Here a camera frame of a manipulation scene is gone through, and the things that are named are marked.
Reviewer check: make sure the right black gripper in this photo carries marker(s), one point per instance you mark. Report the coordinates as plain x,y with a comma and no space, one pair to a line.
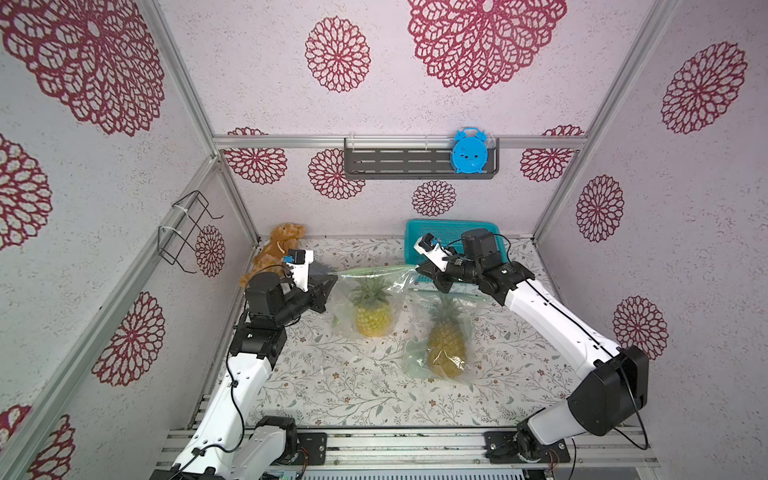
450,276

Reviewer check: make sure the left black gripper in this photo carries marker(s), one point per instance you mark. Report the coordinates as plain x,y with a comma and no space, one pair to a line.
321,291

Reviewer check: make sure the clear zip-top bag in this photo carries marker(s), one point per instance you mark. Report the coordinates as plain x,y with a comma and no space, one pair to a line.
415,350
343,312

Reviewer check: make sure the yellow pineapple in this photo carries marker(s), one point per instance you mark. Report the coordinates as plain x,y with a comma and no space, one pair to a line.
371,299

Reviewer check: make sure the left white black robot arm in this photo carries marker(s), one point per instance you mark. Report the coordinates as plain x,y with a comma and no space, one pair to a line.
221,447

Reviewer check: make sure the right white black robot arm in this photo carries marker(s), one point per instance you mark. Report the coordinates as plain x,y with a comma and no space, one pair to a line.
613,379

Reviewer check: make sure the brownish pineapple in bag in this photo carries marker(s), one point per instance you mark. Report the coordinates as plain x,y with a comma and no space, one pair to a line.
447,352

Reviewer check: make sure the teal plastic basket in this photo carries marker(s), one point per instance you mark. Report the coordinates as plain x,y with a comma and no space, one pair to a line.
448,233

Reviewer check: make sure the brown plush teddy bear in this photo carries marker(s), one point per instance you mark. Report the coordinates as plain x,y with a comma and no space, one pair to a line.
283,238

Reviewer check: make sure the blue alarm clock toy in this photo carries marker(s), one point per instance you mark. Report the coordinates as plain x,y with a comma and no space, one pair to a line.
469,153

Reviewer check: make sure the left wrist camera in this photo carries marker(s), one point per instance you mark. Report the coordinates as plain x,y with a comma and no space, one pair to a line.
298,262

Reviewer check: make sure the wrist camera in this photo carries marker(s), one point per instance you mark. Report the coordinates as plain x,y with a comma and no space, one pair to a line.
298,262
430,247

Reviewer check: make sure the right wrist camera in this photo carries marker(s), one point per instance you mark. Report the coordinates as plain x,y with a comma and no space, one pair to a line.
430,247

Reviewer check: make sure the grey wall shelf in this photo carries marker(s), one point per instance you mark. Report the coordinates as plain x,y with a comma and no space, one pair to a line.
387,163

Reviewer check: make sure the black wire wall rack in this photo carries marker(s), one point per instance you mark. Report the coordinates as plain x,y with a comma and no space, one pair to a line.
172,240

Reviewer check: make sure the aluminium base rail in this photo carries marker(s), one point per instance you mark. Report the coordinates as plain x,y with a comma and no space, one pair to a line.
461,453

